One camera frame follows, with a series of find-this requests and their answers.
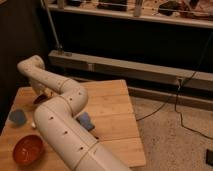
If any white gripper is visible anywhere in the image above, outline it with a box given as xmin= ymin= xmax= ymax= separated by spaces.
xmin=32 ymin=82 xmax=55 ymax=99

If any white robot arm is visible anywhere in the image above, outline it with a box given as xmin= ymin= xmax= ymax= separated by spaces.
xmin=17 ymin=55 xmax=131 ymax=171

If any orange ceramic bowl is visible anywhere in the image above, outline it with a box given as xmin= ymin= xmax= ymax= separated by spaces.
xmin=12 ymin=135 xmax=44 ymax=166

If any metal pole stand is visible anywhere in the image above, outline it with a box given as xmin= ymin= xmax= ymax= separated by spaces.
xmin=41 ymin=0 xmax=72 ymax=56

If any blue sponge near gripper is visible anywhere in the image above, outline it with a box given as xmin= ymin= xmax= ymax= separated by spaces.
xmin=76 ymin=112 xmax=95 ymax=131

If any wooden table top board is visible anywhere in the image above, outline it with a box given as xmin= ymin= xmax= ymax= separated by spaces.
xmin=0 ymin=80 xmax=146 ymax=171

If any white shelf with clutter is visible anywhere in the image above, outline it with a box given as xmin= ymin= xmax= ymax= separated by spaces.
xmin=41 ymin=0 xmax=213 ymax=29

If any black cable on floor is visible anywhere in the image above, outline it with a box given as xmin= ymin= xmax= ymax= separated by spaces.
xmin=135 ymin=31 xmax=213 ymax=142

